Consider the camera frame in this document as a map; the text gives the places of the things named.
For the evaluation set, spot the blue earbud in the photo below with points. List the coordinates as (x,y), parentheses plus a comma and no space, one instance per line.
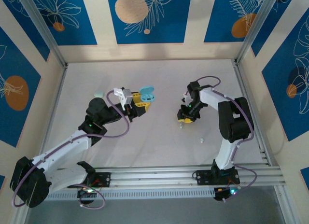
(151,97)
(144,97)

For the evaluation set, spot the blue earbud charging case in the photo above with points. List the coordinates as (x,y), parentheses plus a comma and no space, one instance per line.
(147,90)

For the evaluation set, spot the mint earbud charging case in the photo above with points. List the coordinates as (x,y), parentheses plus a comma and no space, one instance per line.
(99,93)

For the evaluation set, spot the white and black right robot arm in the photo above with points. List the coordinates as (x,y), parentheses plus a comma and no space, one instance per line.
(236,117)

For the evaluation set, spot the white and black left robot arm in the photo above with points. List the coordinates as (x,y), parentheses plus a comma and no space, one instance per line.
(65,146)

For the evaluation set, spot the black controller board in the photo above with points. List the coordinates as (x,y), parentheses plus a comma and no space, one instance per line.
(83,193)
(220,193)

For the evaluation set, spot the aluminium side rail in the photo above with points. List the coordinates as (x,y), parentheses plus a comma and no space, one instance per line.
(249,96)
(55,96)

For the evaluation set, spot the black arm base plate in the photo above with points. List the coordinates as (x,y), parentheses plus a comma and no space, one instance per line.
(106,179)
(201,177)

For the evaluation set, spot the long aluminium base rail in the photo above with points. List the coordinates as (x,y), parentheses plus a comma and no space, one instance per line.
(154,175)

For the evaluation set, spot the aluminium frame post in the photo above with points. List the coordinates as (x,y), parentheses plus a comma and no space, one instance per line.
(44,28)
(258,28)

